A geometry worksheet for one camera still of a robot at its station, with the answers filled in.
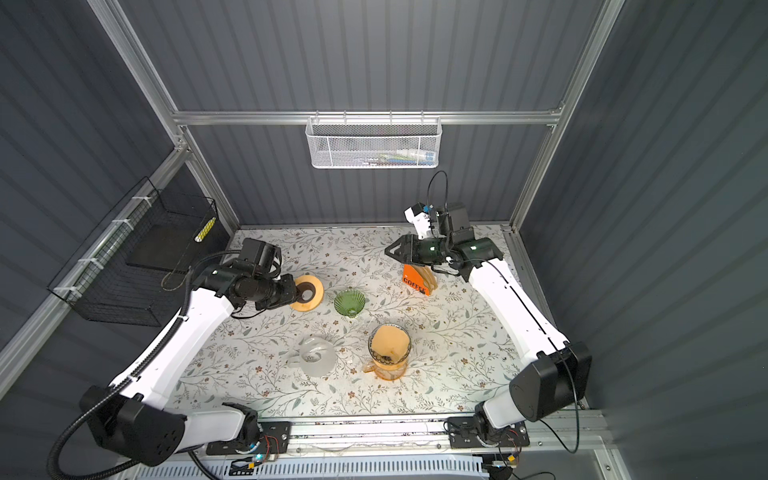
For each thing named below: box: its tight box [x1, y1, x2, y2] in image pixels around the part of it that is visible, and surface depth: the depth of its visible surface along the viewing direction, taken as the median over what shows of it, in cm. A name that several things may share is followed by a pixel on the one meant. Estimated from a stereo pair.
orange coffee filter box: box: [402, 264, 431, 296], surface depth 101 cm
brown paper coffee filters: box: [414, 264, 439, 296], surface depth 101 cm
